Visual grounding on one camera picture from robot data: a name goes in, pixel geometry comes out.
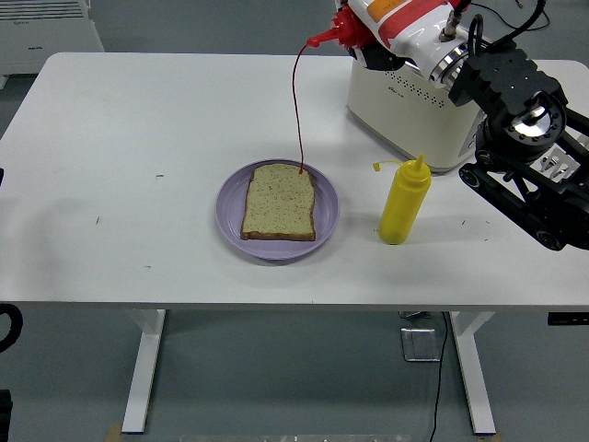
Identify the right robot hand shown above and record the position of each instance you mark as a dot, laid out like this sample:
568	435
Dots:
414	27

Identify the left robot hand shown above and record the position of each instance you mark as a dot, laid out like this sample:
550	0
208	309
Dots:
1	177

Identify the red squeeze bottle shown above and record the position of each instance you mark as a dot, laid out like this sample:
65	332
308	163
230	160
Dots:
352	27

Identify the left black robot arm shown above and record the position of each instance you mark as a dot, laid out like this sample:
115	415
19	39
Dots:
17	322

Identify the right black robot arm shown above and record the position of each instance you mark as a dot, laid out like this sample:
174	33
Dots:
506	78

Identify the speckled bread slice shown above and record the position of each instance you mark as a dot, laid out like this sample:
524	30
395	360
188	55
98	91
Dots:
280	202

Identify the cream and chrome toaster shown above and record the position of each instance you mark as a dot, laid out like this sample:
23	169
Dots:
405	119

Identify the white floor appliance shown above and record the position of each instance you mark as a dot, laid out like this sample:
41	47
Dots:
46	32

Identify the yellow squeeze bottle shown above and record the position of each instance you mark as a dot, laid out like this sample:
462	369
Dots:
402	207

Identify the purple plate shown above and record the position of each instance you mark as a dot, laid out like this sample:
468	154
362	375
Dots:
326	207

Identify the metal toast rack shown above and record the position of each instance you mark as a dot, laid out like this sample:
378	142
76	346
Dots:
559	166

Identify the white table leg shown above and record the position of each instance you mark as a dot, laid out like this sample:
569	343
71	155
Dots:
476	368
145	368

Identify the metal floor plate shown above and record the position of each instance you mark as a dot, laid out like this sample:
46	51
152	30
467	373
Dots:
419	345

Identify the black table control panel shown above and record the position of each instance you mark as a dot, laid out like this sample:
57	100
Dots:
568	318

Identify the grey under-table bracket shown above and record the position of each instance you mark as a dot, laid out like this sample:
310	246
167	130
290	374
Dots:
414	315

